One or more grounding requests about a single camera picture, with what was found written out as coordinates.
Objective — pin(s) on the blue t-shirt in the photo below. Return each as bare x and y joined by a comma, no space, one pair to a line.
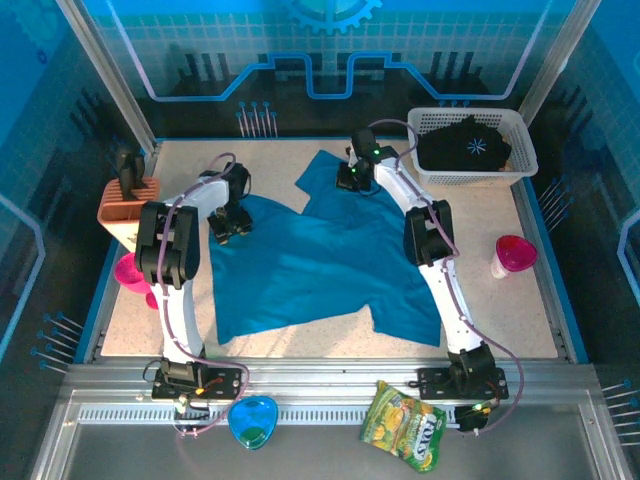
310,265

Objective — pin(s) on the green snack bag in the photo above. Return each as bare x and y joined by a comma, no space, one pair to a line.
400,430

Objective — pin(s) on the pink plastic bowl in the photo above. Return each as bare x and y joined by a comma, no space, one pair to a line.
127,267

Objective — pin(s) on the black t-shirt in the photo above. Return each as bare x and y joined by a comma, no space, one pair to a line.
460,150

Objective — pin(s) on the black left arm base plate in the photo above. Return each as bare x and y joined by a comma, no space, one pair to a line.
225,385

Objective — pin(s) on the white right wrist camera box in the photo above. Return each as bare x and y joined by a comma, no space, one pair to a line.
353,159

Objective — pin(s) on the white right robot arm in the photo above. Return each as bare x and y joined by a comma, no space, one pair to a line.
450,305

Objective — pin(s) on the tan knife block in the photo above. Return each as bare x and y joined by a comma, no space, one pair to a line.
125,215

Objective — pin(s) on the black controller box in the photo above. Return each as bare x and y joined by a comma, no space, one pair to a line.
472,417

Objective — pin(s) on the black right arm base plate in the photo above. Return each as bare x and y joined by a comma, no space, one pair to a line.
435,382

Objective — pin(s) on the aluminium frame post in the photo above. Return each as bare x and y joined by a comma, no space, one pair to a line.
107,75
557,60

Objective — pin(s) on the pink cup on right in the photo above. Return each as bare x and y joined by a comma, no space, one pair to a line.
515,252

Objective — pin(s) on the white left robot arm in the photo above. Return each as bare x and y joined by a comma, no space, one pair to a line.
175,320

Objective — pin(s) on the blue heart-shaped container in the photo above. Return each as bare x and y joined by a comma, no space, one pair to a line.
252,420

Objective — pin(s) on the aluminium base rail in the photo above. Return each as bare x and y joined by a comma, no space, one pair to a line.
320,380

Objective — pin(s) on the pink plastic lid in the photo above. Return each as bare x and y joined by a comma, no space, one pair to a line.
151,301

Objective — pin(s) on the white plastic laundry basket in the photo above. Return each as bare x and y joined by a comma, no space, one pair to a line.
525,150

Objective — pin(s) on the orange cloth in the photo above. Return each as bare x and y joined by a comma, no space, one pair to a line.
511,165

